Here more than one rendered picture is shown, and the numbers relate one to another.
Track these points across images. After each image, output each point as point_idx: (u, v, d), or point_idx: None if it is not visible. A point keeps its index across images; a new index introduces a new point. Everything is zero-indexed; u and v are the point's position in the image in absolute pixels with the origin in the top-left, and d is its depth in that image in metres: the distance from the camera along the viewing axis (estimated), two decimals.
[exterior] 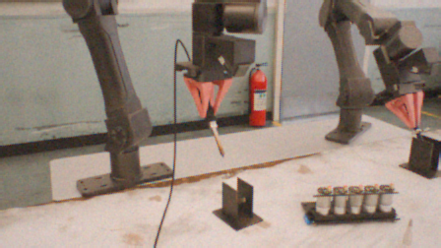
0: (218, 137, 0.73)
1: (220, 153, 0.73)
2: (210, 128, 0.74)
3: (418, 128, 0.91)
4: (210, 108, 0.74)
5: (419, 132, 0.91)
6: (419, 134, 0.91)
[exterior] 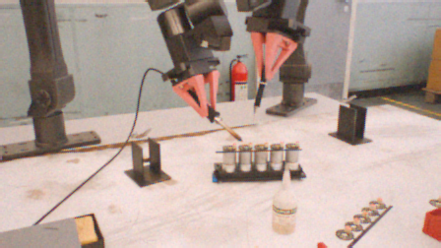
0: (227, 126, 0.72)
1: (237, 138, 0.71)
2: (217, 123, 0.73)
3: (261, 81, 0.70)
4: (209, 106, 0.74)
5: (259, 86, 0.70)
6: (258, 88, 0.70)
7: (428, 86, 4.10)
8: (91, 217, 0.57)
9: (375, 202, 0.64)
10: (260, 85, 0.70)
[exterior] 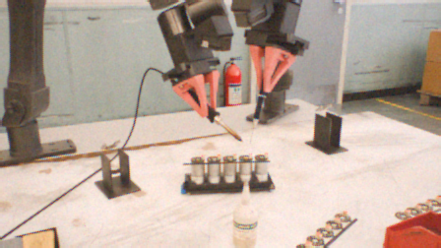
0: (227, 126, 0.72)
1: (237, 138, 0.71)
2: (217, 123, 0.73)
3: (260, 93, 0.70)
4: (209, 106, 0.74)
5: (258, 98, 0.70)
6: (257, 100, 0.71)
7: (423, 88, 4.10)
8: (51, 231, 0.57)
9: (341, 215, 0.64)
10: (259, 97, 0.70)
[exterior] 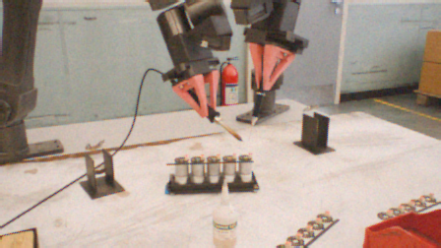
0: (227, 126, 0.72)
1: (237, 138, 0.71)
2: (217, 123, 0.73)
3: (259, 92, 0.70)
4: (209, 106, 0.74)
5: (257, 96, 0.70)
6: (256, 98, 0.71)
7: (420, 88, 4.10)
8: (31, 231, 0.57)
9: (323, 215, 0.64)
10: (258, 95, 0.70)
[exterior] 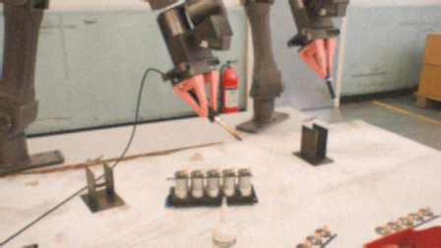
0: (227, 126, 0.72)
1: (237, 138, 0.71)
2: (217, 123, 0.73)
3: (330, 78, 0.84)
4: (209, 106, 0.74)
5: (330, 82, 0.84)
6: (330, 84, 0.84)
7: (420, 91, 4.11)
8: (33, 247, 0.58)
9: (321, 229, 0.64)
10: (331, 81, 0.84)
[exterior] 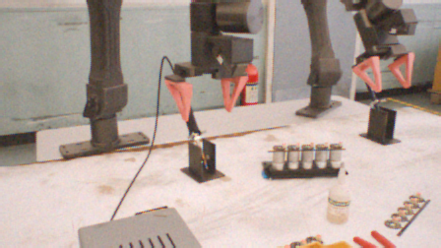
0: (201, 148, 0.79)
1: (203, 162, 0.79)
2: (193, 140, 0.80)
3: (376, 99, 0.99)
4: (193, 121, 0.80)
5: (376, 103, 0.99)
6: (376, 104, 0.98)
7: (434, 87, 4.17)
8: (165, 209, 0.64)
9: (414, 196, 0.71)
10: (377, 102, 0.99)
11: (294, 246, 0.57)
